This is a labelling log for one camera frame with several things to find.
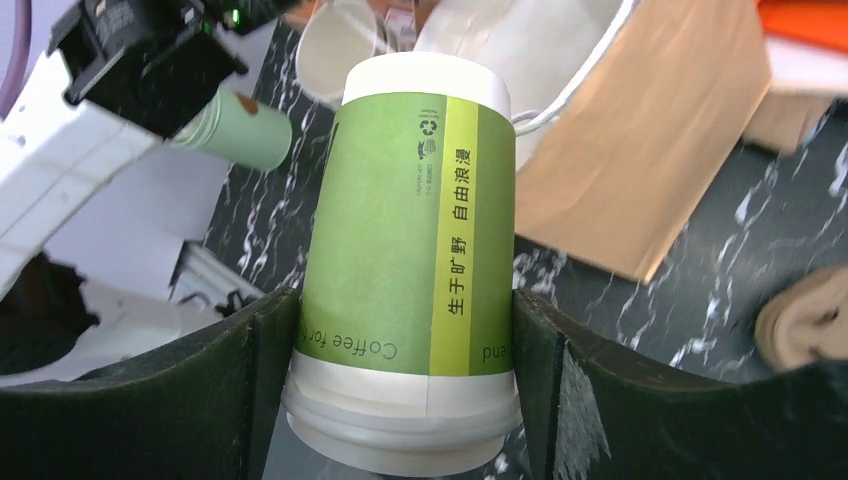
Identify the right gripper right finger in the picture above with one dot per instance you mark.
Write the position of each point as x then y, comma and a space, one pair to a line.
595, 409

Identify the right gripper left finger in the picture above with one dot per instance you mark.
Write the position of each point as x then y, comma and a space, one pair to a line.
201, 407

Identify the green paper cup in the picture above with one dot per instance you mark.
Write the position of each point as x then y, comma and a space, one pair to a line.
410, 263

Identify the cardboard two-cup carrier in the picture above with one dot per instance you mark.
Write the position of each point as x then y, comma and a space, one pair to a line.
805, 323

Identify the tan paper bag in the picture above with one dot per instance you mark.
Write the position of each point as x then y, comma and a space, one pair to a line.
626, 112

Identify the stack of paper cups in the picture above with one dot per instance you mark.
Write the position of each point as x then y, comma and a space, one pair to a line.
339, 36

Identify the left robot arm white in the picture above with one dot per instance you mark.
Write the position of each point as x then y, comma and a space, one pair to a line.
116, 80

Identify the green cup holder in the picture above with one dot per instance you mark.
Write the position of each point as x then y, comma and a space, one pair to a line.
235, 127

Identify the brown kraft paper bag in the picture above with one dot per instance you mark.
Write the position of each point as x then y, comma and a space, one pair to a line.
785, 122

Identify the white paper bag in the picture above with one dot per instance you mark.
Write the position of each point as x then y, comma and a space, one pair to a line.
806, 69

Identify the orange paper bag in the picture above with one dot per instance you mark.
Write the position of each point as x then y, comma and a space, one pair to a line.
818, 23

